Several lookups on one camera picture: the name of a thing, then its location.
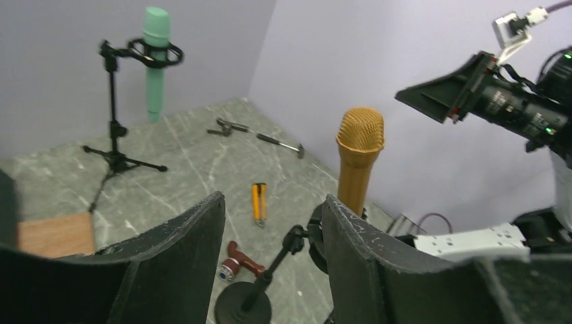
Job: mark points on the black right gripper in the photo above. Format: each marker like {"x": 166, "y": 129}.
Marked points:
{"x": 540, "y": 113}

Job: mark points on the dark metal clamp tool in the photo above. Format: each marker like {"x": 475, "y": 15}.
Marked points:
{"x": 227, "y": 127}

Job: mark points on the black tripod mic stand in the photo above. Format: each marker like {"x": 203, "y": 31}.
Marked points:
{"x": 118, "y": 162}

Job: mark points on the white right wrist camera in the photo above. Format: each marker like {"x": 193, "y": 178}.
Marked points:
{"x": 512, "y": 31}

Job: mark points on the white power strip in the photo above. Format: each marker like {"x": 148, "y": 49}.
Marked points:
{"x": 504, "y": 240}

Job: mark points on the red brown spray nozzle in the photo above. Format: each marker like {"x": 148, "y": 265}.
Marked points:
{"x": 235, "y": 261}

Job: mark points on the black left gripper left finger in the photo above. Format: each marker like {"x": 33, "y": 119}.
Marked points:
{"x": 164, "y": 275}

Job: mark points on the black shock-mount desk stand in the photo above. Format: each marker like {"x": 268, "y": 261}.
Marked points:
{"x": 245, "y": 302}

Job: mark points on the mint green microphone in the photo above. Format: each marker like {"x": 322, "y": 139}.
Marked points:
{"x": 156, "y": 35}

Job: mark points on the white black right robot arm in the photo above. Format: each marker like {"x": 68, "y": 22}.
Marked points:
{"x": 548, "y": 231}

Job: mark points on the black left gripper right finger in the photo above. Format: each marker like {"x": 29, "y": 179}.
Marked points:
{"x": 375, "y": 278}

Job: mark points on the small metal hammer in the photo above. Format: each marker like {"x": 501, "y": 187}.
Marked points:
{"x": 299, "y": 149}

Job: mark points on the wooden board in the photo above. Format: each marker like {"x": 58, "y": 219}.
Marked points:
{"x": 59, "y": 236}

